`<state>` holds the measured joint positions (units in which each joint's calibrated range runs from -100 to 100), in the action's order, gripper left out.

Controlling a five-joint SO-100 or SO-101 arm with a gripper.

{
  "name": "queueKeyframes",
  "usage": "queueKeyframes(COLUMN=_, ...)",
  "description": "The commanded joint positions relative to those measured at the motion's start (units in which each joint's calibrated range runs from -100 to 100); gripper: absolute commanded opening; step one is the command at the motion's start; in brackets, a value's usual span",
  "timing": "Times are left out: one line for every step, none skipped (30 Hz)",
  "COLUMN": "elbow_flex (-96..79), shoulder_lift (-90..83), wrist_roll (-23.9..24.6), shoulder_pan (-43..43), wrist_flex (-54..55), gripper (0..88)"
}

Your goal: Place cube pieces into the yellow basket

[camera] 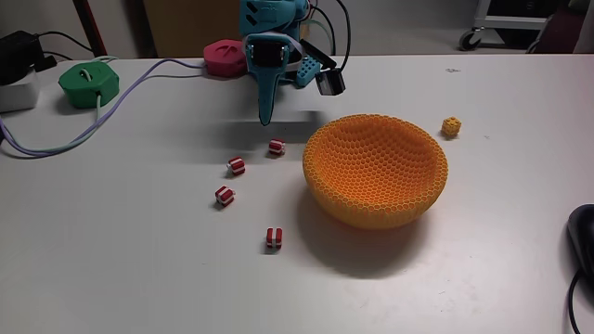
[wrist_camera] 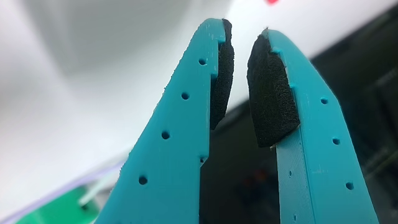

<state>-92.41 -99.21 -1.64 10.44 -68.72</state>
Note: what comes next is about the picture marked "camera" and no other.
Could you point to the red white striped cube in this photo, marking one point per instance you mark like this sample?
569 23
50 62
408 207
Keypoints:
274 237
277 146
236 165
224 195

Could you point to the yellow studded cube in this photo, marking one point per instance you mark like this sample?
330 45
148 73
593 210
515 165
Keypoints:
451 126

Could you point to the yellow honeycomb basket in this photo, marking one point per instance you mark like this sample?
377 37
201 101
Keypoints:
371 185

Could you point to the pink octagonal device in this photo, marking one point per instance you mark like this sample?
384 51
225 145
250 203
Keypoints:
225 58

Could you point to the brown board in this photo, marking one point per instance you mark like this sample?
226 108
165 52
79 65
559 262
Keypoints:
195 28

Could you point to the green octagonal device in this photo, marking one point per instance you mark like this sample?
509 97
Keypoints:
88 86

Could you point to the red pole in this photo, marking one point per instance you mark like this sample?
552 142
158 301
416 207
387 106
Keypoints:
90 28

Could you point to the white box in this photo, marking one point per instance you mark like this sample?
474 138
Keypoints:
18 95

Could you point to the black power adapter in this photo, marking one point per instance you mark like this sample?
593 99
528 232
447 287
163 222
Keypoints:
18 55

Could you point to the dark red seat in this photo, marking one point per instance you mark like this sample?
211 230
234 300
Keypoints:
559 32

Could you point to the black computer mouse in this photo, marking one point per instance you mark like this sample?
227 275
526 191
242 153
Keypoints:
584 236

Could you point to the black camera box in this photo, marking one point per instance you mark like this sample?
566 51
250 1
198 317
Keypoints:
330 82

